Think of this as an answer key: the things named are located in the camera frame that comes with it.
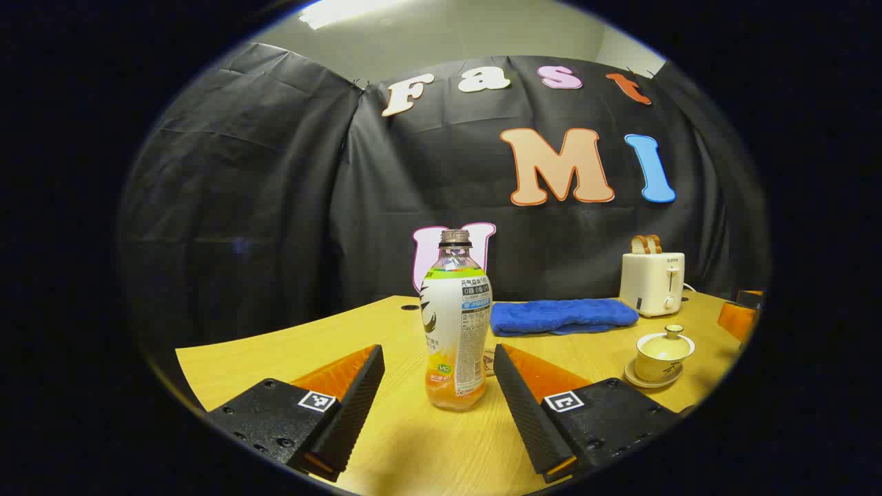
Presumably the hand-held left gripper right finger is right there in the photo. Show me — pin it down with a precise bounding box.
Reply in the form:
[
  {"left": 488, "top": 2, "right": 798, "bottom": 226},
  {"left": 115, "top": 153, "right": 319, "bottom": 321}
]
[{"left": 493, "top": 342, "right": 683, "bottom": 484}]

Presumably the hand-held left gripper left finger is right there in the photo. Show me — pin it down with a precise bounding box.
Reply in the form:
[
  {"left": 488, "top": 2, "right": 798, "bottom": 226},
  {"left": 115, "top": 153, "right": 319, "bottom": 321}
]
[{"left": 207, "top": 343, "right": 387, "bottom": 483}]

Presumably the cream teacup lid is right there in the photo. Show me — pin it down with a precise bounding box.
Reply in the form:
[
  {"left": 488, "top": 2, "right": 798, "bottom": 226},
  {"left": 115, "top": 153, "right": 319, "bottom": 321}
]
[{"left": 642, "top": 324, "right": 688, "bottom": 359}]

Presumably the cream ceramic teacup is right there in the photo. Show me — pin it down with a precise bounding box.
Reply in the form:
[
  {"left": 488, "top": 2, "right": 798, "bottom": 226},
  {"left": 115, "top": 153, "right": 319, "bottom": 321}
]
[{"left": 635, "top": 333, "right": 696, "bottom": 384}]

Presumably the clear labelled water bottle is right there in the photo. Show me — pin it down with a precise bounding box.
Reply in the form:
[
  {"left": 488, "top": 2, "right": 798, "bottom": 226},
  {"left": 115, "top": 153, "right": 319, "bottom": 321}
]
[{"left": 419, "top": 229, "right": 494, "bottom": 412}]

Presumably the cream toaster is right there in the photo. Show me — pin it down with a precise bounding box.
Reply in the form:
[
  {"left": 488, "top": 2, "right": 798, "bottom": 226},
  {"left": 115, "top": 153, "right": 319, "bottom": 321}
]
[{"left": 619, "top": 251, "right": 686, "bottom": 318}]

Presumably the blue folded towel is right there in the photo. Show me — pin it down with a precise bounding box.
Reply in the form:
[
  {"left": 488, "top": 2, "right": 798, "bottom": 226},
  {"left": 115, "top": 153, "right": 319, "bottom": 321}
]
[{"left": 490, "top": 298, "right": 640, "bottom": 338}]

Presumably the cream ceramic saucer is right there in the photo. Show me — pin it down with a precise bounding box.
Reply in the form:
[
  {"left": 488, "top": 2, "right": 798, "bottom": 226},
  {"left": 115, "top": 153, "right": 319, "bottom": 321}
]
[{"left": 624, "top": 358, "right": 684, "bottom": 389}]

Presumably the black backdrop cloth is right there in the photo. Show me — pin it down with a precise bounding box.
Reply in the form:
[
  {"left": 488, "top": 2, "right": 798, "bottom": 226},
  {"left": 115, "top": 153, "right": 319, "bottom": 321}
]
[{"left": 117, "top": 41, "right": 771, "bottom": 386}]

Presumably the ceiling light panel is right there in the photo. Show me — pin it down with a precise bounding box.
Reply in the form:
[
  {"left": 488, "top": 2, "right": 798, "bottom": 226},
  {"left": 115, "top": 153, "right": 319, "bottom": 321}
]
[{"left": 298, "top": 0, "right": 414, "bottom": 30}]

